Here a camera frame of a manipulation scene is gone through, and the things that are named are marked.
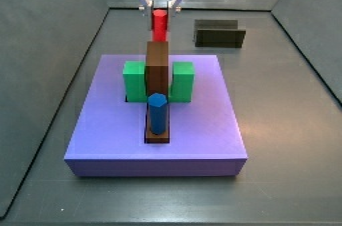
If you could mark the red peg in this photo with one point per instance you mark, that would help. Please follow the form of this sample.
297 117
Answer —
159 25

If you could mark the purple base board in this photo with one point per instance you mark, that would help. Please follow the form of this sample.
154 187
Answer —
107 144

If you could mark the black slotted holder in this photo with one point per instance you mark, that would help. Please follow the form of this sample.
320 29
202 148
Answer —
218 33

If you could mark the brown T-shaped block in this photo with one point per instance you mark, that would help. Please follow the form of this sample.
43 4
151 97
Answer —
157 84

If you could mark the green U-shaped block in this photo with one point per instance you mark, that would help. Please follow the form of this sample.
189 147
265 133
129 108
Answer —
182 82

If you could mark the blue hexagonal peg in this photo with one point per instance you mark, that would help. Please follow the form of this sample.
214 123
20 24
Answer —
158 112

